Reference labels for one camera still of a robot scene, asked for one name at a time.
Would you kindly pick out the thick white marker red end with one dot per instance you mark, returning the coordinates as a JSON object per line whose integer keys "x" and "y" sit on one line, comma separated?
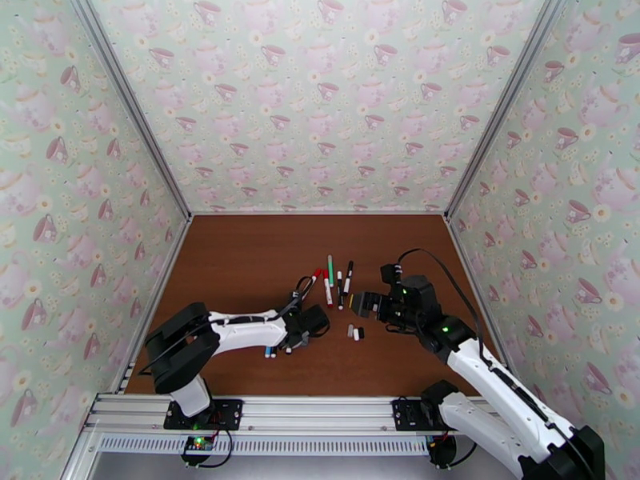
{"x": 327, "y": 291}

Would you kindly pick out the green highlighter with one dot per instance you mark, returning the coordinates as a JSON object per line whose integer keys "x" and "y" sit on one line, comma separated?
{"x": 330, "y": 271}

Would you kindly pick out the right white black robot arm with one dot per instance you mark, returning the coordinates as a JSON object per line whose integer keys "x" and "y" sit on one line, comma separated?
{"x": 500, "y": 388}

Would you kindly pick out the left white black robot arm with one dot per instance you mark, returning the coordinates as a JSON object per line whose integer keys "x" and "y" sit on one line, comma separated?
{"x": 245, "y": 331}

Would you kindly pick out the black round device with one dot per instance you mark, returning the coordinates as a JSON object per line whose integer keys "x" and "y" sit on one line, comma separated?
{"x": 442, "y": 451}

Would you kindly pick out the small circuit board green light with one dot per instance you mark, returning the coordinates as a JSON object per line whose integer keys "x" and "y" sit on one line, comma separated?
{"x": 197, "y": 445}

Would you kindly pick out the aluminium table side rail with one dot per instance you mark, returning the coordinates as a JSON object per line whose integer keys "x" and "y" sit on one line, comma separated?
{"x": 167, "y": 273}
{"x": 473, "y": 273}

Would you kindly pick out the aluminium mounting rail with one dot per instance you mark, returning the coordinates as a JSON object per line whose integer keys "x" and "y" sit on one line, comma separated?
{"x": 320, "y": 411}

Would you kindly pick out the aluminium table back rail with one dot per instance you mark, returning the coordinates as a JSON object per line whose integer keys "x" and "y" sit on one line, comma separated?
{"x": 320, "y": 213}

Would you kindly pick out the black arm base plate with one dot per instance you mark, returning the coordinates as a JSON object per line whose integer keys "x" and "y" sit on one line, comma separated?
{"x": 227, "y": 413}
{"x": 407, "y": 413}

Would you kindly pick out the aluminium frame post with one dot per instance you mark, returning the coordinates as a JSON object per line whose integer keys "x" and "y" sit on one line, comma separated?
{"x": 132, "y": 101}
{"x": 504, "y": 101}

